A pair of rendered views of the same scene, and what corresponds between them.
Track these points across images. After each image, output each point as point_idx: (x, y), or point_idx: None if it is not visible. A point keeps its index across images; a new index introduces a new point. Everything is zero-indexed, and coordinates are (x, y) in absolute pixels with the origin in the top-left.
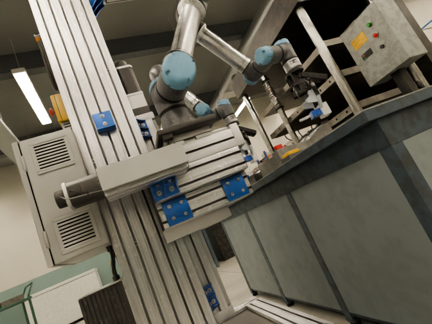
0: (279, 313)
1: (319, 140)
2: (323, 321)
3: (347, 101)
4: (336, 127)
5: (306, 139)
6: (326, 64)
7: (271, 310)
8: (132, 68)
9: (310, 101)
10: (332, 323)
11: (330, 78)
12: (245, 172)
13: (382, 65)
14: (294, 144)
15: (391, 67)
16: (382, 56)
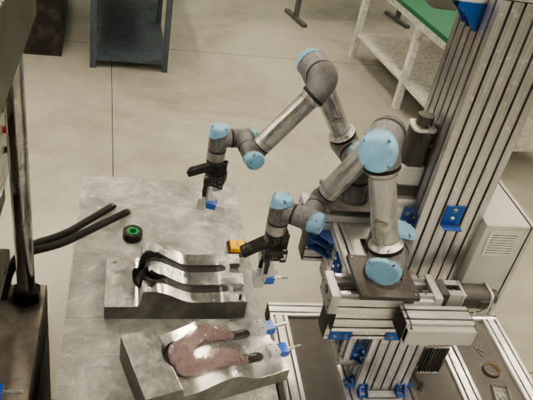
0: (290, 365)
1: (239, 212)
2: (273, 322)
3: (32, 242)
4: (237, 198)
5: (178, 261)
6: (28, 168)
7: (293, 379)
8: (409, 123)
9: (217, 190)
10: (271, 315)
11: (0, 201)
12: (301, 233)
13: (1, 181)
14: (210, 254)
15: (4, 184)
16: (1, 165)
